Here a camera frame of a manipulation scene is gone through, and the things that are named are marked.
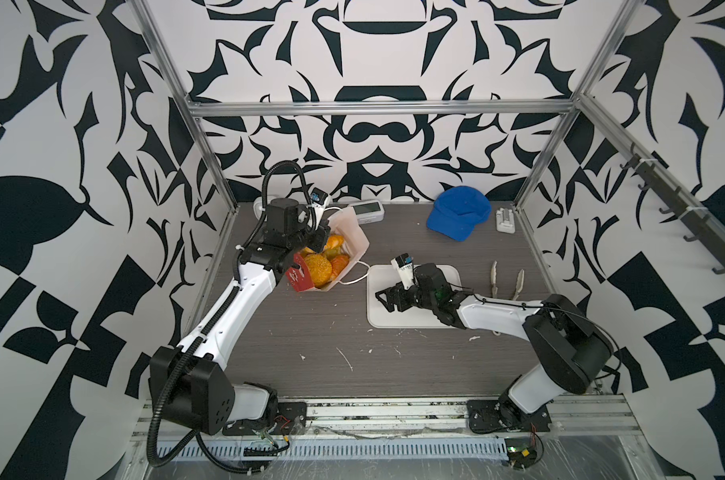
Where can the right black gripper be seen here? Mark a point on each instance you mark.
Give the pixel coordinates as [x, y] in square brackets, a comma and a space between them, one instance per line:
[401, 292]

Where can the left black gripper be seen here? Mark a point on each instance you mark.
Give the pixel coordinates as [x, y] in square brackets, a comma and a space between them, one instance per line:
[320, 233]

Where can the red white paper bag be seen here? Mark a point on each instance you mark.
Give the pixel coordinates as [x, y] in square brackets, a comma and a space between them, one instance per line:
[342, 222]

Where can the metal white-tipped tongs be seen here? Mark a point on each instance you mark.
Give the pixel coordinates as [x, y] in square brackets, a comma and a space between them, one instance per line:
[506, 286]

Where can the yellow fake bread roll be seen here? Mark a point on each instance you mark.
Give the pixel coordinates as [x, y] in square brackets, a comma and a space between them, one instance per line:
[335, 241]

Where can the sesame oval fake bread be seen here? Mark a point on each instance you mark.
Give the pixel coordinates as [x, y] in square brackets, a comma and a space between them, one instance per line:
[319, 268]

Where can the orange fake croissant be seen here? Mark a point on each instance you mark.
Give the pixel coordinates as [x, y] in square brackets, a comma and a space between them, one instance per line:
[339, 263]

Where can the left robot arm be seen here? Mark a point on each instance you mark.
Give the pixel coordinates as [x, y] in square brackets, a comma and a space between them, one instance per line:
[188, 382]

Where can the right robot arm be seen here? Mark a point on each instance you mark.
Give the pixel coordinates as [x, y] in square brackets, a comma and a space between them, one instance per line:
[570, 349]

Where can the white plastic tray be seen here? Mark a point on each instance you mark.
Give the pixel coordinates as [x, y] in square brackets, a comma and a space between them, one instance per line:
[390, 306]

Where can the small white round clock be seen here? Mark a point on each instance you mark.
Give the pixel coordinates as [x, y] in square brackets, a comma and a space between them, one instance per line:
[259, 208]

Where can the white digital clock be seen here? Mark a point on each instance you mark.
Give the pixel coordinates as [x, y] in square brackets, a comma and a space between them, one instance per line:
[368, 211]

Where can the blue baseball cap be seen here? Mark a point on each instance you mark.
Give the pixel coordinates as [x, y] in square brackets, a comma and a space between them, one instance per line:
[457, 212]

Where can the white power adapter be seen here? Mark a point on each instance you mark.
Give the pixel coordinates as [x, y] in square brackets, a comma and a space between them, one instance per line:
[505, 221]

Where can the green circuit board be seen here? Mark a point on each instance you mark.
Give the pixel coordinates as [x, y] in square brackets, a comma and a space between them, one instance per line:
[523, 457]

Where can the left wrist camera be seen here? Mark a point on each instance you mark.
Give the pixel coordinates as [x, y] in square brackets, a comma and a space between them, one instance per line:
[319, 198]

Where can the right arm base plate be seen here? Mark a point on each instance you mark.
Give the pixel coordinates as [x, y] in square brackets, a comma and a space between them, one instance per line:
[495, 416]

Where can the white slotted cable duct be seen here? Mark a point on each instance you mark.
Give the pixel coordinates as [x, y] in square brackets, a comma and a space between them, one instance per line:
[314, 449]

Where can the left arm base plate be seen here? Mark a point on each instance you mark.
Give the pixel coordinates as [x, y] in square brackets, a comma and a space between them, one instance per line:
[280, 418]

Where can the wall hook rail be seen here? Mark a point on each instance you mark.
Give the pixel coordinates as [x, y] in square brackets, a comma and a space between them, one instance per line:
[679, 204]

